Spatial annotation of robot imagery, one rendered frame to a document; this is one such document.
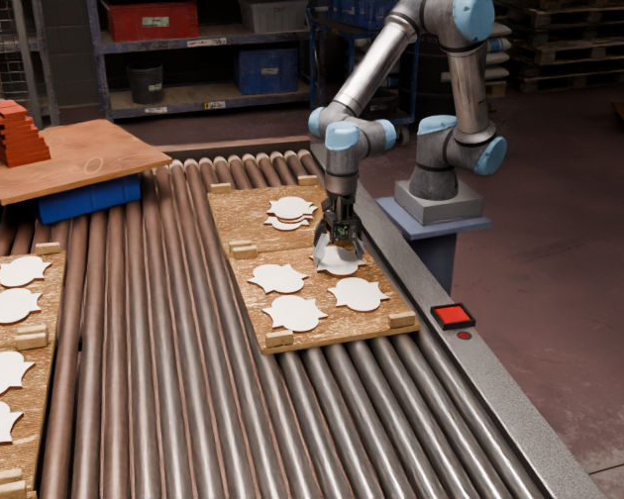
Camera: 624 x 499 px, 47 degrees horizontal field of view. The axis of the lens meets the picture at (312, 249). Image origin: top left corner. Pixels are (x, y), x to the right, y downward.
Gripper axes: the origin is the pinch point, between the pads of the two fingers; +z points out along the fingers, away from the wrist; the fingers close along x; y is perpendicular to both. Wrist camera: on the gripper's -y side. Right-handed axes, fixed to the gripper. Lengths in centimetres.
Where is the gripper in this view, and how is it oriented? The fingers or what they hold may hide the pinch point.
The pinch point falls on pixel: (337, 260)
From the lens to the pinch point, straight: 179.3
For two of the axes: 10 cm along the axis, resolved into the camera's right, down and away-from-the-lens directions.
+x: 9.7, -1.2, 2.3
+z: 0.0, 8.8, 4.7
